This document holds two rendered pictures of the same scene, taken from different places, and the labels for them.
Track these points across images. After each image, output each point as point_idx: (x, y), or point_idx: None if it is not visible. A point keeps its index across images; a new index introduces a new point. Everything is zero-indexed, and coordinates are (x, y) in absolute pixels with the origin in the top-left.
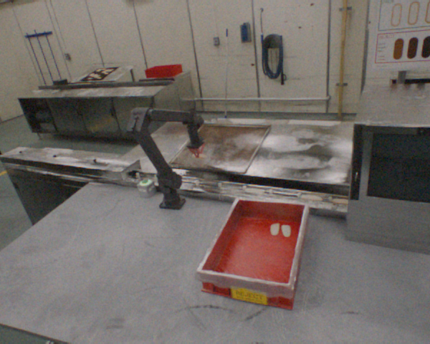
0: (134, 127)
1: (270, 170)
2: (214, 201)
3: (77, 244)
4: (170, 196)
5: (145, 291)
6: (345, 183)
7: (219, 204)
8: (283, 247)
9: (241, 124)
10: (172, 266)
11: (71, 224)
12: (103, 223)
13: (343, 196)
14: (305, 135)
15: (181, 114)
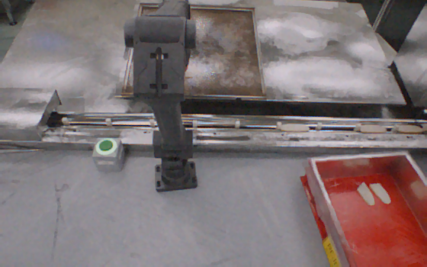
0: (156, 80)
1: (299, 88)
2: (241, 155)
3: None
4: (181, 172)
5: None
6: (399, 100)
7: (254, 161)
8: (398, 225)
9: (207, 5)
10: None
11: None
12: (62, 262)
13: (405, 120)
14: (309, 24)
15: (183, 10)
